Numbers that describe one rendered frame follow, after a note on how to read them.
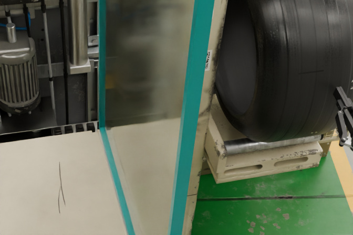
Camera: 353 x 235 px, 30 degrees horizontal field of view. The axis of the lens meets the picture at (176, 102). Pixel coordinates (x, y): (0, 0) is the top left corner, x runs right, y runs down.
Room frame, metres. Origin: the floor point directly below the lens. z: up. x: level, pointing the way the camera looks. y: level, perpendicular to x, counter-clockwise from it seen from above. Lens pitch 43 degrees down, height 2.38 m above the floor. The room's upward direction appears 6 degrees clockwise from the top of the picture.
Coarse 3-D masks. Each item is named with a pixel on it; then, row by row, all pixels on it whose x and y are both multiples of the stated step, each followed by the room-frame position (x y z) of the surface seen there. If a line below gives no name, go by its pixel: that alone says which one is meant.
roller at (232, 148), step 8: (312, 136) 1.51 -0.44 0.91; (320, 136) 1.52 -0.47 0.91; (224, 144) 1.42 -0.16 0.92; (232, 144) 1.43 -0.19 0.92; (240, 144) 1.43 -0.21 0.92; (248, 144) 1.44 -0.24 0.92; (256, 144) 1.44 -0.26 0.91; (264, 144) 1.45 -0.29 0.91; (272, 144) 1.46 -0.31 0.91; (280, 144) 1.47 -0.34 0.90; (288, 144) 1.48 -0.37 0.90; (232, 152) 1.41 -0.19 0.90; (240, 152) 1.42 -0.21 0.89
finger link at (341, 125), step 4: (340, 112) 1.26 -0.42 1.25; (340, 116) 1.24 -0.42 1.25; (336, 120) 1.25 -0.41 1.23; (340, 120) 1.23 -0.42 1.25; (340, 124) 1.22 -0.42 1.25; (344, 124) 1.22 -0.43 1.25; (340, 128) 1.21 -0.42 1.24; (344, 128) 1.21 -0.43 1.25; (340, 132) 1.20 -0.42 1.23; (344, 132) 1.20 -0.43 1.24; (340, 136) 1.20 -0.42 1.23; (344, 136) 1.18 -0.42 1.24; (344, 140) 1.17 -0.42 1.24; (340, 144) 1.17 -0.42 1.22
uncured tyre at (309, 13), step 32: (256, 0) 1.48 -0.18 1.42; (288, 0) 1.45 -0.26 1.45; (320, 0) 1.47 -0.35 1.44; (352, 0) 1.50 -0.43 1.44; (224, 32) 1.83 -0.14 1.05; (256, 32) 1.43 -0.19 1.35; (288, 32) 1.39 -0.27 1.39; (320, 32) 1.41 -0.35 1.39; (352, 32) 1.43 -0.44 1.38; (224, 64) 1.75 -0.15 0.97; (256, 64) 1.78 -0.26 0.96; (288, 64) 1.34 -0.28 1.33; (320, 64) 1.36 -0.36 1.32; (352, 64) 1.39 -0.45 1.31; (224, 96) 1.58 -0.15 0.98; (256, 96) 1.36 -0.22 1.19; (288, 96) 1.31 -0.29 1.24; (320, 96) 1.34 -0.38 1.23; (352, 96) 1.37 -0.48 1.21; (256, 128) 1.35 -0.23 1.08; (288, 128) 1.32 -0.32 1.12; (320, 128) 1.37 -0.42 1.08
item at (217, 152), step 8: (208, 128) 1.46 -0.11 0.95; (216, 128) 1.46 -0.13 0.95; (208, 136) 1.45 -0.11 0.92; (216, 136) 1.43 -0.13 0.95; (208, 144) 1.44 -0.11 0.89; (216, 144) 1.39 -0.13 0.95; (208, 152) 1.43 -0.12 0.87; (216, 152) 1.38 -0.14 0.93; (224, 152) 1.37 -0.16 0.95; (216, 160) 1.37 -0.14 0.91; (224, 160) 1.36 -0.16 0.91; (216, 168) 1.36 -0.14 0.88; (224, 168) 1.37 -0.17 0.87
